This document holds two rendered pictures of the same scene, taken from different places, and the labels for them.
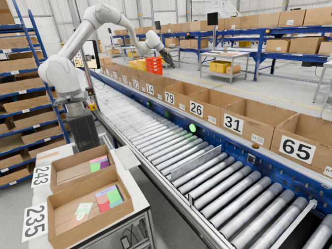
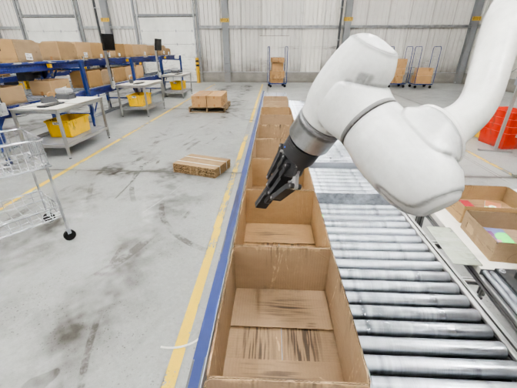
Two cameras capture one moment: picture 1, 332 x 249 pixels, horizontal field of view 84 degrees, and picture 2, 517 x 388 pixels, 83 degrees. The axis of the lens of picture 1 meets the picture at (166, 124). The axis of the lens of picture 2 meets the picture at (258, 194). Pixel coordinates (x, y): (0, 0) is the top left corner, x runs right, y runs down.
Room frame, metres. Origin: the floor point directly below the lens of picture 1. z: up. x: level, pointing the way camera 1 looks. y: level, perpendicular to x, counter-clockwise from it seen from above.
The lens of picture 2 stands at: (2.60, 0.22, 1.57)
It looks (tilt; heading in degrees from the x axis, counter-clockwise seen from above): 26 degrees down; 215
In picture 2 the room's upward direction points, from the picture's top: straight up
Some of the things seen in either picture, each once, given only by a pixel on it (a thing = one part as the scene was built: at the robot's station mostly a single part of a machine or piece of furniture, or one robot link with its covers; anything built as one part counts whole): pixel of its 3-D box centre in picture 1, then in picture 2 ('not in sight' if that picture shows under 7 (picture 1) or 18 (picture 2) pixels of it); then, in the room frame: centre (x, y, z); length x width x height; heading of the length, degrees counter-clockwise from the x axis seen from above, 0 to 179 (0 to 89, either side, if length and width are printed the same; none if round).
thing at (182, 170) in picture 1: (198, 162); (352, 199); (0.99, -0.20, 0.76); 0.46 x 0.01 x 0.09; 122
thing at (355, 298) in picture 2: (146, 128); (398, 299); (1.62, 0.20, 0.72); 0.52 x 0.05 x 0.05; 122
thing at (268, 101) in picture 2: not in sight; (275, 105); (-0.53, -1.68, 0.96); 0.39 x 0.29 x 0.17; 32
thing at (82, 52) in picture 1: (90, 83); not in sight; (2.10, 0.82, 1.11); 0.12 x 0.05 x 0.88; 32
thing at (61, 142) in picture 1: (47, 143); not in sight; (2.06, 1.56, 0.39); 0.40 x 0.30 x 0.10; 122
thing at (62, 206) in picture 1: (90, 203); (485, 203); (0.69, 0.44, 0.80); 0.38 x 0.28 x 0.10; 119
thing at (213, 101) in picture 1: (213, 105); (278, 188); (1.47, -0.43, 0.96); 0.39 x 0.29 x 0.17; 32
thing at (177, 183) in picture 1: (201, 169); not in sight; (0.96, -0.22, 0.72); 0.52 x 0.05 x 0.05; 122
